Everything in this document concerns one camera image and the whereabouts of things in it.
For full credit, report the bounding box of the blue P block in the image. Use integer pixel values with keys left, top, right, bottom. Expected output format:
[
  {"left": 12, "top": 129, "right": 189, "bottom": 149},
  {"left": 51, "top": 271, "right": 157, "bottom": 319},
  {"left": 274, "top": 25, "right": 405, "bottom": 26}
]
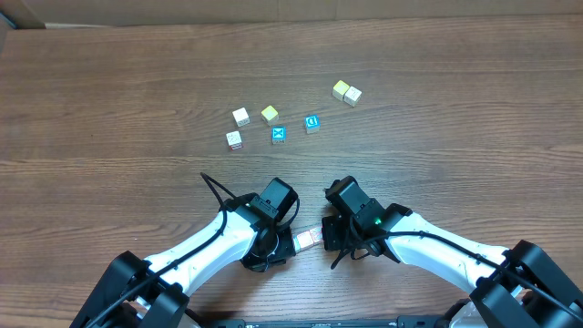
[{"left": 292, "top": 235, "right": 301, "bottom": 254}]

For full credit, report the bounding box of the red K block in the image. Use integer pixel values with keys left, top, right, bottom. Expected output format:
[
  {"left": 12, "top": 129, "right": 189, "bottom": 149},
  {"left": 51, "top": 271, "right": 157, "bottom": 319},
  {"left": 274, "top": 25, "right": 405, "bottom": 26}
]
[{"left": 310, "top": 227, "right": 323, "bottom": 244}]

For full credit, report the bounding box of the white block far right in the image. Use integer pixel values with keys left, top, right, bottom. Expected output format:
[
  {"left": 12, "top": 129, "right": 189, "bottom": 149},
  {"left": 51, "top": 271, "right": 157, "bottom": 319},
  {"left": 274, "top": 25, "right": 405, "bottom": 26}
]
[{"left": 343, "top": 86, "right": 363, "bottom": 107}]

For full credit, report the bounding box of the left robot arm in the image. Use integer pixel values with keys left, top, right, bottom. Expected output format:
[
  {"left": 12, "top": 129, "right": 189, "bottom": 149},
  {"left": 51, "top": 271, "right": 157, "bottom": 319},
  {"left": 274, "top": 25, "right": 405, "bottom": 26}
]
[{"left": 72, "top": 178, "right": 300, "bottom": 327}]

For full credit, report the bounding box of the white block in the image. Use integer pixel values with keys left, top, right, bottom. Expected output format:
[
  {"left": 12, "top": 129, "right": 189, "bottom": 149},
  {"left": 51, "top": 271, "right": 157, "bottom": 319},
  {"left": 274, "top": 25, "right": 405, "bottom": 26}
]
[
  {"left": 343, "top": 86, "right": 363, "bottom": 107},
  {"left": 232, "top": 108, "right": 250, "bottom": 127},
  {"left": 226, "top": 131, "right": 243, "bottom": 150}
]

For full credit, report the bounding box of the yellow block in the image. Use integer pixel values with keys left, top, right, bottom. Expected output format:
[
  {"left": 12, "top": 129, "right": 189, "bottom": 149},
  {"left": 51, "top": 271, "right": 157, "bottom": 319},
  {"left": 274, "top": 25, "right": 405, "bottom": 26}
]
[
  {"left": 261, "top": 106, "right": 279, "bottom": 126},
  {"left": 332, "top": 80, "right": 350, "bottom": 101}
]

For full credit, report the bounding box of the blue X block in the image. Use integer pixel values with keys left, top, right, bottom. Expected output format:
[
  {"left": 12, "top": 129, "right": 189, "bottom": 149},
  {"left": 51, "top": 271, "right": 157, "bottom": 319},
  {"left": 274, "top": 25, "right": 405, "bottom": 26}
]
[{"left": 271, "top": 126, "right": 287, "bottom": 144}]

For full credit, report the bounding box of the yellow block centre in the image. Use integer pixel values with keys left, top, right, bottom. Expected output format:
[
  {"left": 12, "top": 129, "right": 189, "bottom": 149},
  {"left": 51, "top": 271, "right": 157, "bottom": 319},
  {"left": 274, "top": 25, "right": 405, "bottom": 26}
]
[{"left": 261, "top": 106, "right": 279, "bottom": 126}]

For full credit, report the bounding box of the yellow block far right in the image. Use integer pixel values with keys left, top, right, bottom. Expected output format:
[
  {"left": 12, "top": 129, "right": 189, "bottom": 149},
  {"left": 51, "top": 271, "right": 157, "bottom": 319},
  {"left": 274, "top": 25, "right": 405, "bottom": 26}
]
[{"left": 332, "top": 80, "right": 350, "bottom": 101}]

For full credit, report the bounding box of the red M block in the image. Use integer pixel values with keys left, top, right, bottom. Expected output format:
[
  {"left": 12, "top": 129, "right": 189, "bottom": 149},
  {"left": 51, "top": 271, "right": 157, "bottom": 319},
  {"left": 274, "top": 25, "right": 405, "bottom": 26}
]
[{"left": 296, "top": 231, "right": 314, "bottom": 252}]

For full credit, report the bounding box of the blue D block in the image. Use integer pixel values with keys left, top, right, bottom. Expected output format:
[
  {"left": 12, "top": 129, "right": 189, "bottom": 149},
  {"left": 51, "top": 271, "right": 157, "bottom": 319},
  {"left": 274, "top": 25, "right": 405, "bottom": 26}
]
[{"left": 304, "top": 115, "right": 321, "bottom": 134}]

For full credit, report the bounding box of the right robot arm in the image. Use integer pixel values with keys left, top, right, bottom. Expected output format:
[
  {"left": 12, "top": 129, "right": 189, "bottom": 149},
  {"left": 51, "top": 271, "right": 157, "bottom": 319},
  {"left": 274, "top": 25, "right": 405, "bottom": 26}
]
[{"left": 322, "top": 176, "right": 582, "bottom": 327}]

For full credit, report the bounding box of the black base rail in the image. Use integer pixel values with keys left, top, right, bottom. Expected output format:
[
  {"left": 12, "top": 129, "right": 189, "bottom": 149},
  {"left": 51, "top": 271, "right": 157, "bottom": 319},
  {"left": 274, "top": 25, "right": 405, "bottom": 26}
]
[{"left": 200, "top": 315, "right": 450, "bottom": 328}]

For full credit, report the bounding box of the white block upper left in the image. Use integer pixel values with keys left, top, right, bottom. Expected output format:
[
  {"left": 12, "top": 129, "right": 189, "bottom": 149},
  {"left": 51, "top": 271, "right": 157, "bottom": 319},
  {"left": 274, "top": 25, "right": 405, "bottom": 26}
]
[{"left": 232, "top": 108, "right": 250, "bottom": 127}]

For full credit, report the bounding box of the white block lower left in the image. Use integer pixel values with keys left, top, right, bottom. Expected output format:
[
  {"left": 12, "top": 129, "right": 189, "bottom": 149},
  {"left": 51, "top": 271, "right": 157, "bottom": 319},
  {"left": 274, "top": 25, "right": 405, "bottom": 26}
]
[{"left": 226, "top": 131, "right": 243, "bottom": 150}]

